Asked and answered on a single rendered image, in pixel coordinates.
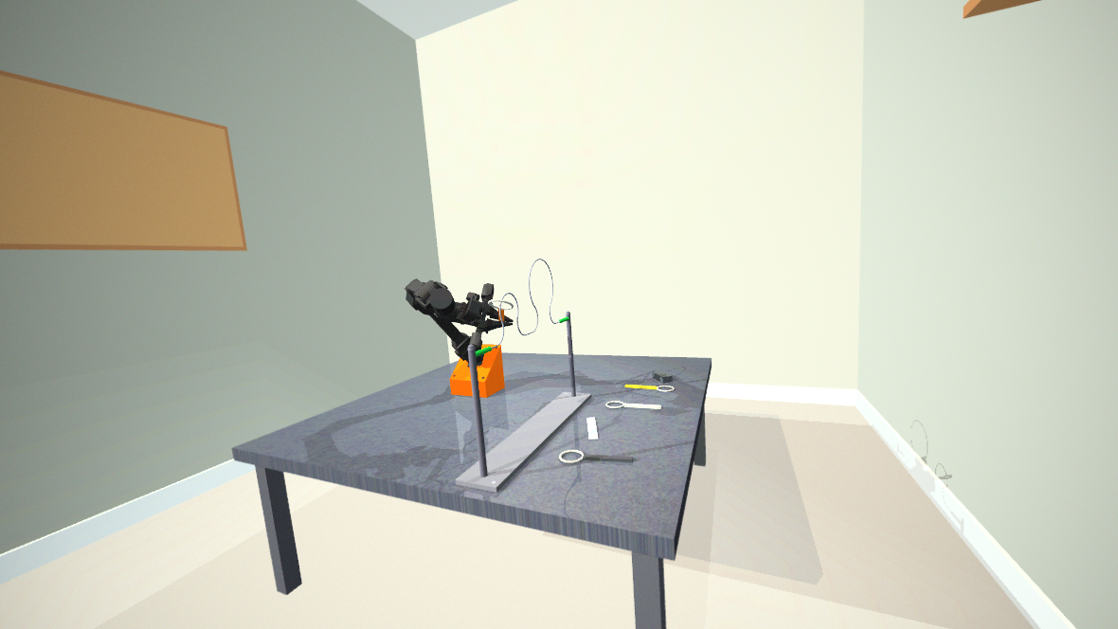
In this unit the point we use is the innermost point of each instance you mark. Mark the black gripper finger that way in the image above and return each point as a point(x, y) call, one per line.
point(493, 313)
point(494, 324)

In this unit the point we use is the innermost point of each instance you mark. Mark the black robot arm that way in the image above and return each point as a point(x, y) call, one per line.
point(433, 298)

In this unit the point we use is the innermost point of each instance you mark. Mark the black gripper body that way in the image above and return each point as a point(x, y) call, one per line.
point(486, 295)

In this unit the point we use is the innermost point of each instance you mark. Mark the white loop with straight handle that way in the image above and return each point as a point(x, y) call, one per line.
point(633, 405)

